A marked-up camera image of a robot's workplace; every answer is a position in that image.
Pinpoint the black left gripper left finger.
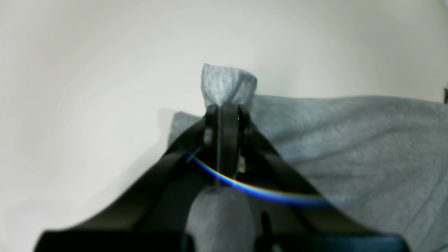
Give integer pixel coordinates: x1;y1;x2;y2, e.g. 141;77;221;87
35;105;219;252

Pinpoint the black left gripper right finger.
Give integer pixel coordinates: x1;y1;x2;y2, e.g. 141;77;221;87
220;104;409;252

